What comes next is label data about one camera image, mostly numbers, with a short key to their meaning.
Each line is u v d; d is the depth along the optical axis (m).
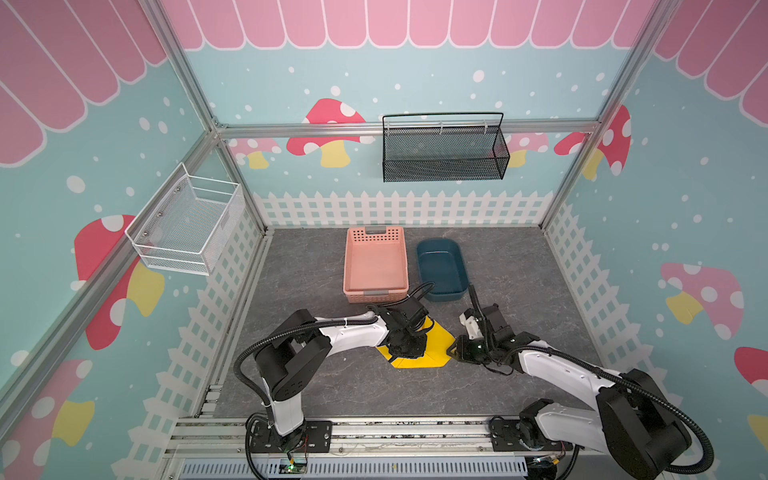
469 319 0.82
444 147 0.93
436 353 0.88
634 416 0.42
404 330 0.68
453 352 0.84
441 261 1.09
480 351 0.74
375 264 1.08
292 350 0.52
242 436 0.71
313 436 0.75
